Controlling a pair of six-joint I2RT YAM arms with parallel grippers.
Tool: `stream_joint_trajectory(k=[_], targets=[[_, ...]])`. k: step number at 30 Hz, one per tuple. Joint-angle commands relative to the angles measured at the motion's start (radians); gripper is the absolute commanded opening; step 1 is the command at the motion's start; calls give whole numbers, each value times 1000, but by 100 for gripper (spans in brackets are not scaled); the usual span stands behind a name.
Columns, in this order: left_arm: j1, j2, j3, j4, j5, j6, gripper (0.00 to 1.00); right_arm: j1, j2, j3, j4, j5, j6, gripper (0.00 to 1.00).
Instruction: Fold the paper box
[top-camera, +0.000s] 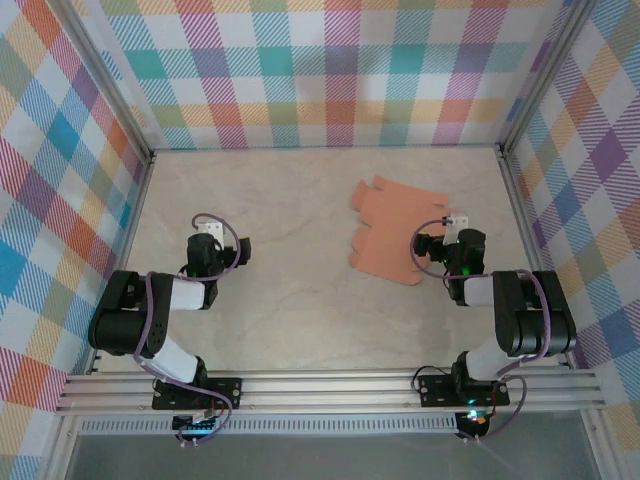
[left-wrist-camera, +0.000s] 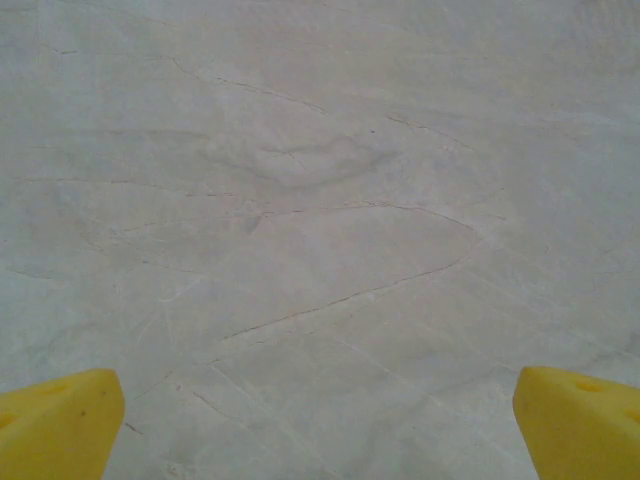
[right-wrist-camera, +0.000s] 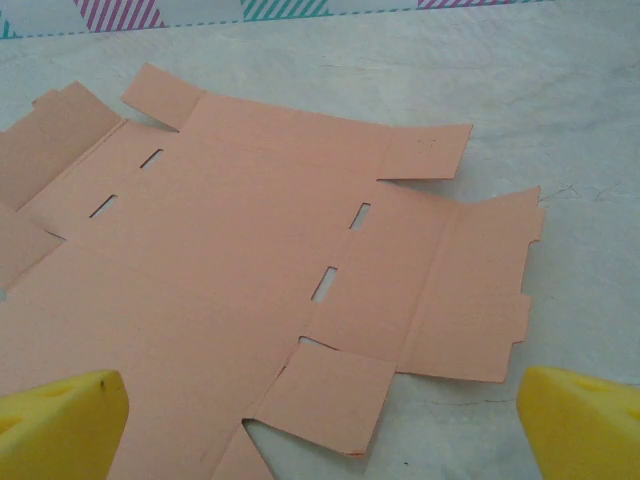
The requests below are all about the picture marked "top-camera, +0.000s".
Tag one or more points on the orange paper box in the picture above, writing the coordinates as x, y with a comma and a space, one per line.
385, 225

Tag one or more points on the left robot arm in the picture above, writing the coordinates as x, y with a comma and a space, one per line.
120, 330

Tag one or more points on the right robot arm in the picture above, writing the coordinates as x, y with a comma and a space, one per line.
530, 320

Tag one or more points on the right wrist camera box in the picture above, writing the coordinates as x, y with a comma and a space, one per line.
457, 220

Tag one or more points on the aluminium side rail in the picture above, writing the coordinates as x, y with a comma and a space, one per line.
136, 205
525, 225

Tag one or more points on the thin aluminium back rail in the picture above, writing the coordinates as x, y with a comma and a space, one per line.
325, 147

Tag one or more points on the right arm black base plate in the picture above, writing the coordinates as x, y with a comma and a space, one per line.
432, 390

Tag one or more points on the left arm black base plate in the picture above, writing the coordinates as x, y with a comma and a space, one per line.
227, 392

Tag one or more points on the aluminium mounting rail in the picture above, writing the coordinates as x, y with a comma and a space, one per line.
325, 392

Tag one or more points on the aluminium frame post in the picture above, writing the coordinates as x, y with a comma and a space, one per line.
102, 75
544, 75
60, 450
602, 450

